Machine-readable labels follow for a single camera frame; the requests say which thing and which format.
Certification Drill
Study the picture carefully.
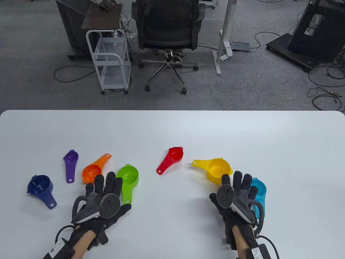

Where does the black mesh office chair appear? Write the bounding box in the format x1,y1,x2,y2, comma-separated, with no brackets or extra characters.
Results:
132,0,206,95

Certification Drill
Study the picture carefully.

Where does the person's right hand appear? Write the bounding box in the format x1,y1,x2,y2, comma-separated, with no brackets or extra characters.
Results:
209,171,260,251

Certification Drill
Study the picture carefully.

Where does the person's left forearm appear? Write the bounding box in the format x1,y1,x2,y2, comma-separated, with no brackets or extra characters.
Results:
71,233,97,259

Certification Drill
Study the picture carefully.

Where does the light blue plastic measuring cup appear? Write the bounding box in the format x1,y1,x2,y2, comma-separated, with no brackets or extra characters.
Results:
248,178,267,219

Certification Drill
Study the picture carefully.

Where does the green plastic measuring cup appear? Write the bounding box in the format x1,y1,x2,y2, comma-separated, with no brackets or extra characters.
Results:
116,164,140,204

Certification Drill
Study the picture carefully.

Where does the navy blue plastic measuring cup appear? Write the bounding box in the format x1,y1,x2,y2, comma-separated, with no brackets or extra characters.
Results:
26,175,57,210

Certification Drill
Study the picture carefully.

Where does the white wire rolling cart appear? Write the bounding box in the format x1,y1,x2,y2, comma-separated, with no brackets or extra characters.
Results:
86,29,132,95

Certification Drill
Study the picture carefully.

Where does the person's right forearm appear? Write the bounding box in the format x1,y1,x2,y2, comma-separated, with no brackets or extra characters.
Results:
232,225,255,259

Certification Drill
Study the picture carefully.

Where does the red plastic measuring cup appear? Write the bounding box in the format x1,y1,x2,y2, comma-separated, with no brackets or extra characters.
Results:
156,146,184,175

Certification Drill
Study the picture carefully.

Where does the white metal desk leg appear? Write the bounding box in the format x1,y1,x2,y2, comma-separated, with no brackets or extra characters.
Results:
213,0,237,75

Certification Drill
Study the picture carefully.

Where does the black adapter cable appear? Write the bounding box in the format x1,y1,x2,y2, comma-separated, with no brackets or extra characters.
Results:
249,32,281,52

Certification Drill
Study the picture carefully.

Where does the black floor cable bundle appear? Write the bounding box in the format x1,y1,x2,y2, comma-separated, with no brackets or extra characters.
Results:
307,54,345,112

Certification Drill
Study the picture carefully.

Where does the black floor cable loop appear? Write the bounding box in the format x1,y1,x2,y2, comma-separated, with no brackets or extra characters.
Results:
54,66,103,83

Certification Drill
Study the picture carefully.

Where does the black power adapter box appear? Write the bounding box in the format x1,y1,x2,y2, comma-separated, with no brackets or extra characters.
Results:
230,41,251,52

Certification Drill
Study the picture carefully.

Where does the yellow plastic measuring cup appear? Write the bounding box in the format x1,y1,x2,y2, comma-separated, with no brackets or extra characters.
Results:
192,158,233,185

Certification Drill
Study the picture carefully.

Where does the purple plastic measuring cup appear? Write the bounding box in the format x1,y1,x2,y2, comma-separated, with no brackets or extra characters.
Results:
63,150,79,184

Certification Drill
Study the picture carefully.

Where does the grey tracking controller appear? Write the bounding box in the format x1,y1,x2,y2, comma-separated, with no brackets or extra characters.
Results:
216,184,266,234
71,192,122,224

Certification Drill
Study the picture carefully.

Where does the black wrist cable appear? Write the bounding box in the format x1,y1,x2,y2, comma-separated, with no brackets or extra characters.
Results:
256,235,280,259
55,225,76,243

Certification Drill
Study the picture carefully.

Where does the black labelled wrist box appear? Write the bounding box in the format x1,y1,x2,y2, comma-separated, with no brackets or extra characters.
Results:
42,237,76,259
251,243,278,259

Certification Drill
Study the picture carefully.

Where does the black display stand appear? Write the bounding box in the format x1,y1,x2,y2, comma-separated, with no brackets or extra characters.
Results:
266,0,345,73

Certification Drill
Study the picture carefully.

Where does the dark brown side table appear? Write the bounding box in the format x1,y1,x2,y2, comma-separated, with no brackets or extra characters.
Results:
81,3,123,30

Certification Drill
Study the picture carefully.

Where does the black floor cabinet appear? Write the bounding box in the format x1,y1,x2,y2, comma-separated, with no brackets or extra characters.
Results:
56,0,93,61

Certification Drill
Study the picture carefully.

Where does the person's left hand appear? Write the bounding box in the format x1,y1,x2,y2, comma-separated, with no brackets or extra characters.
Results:
69,171,132,247

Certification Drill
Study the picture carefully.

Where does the orange plastic measuring cup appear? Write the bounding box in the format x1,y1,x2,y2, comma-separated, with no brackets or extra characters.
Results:
82,153,112,185

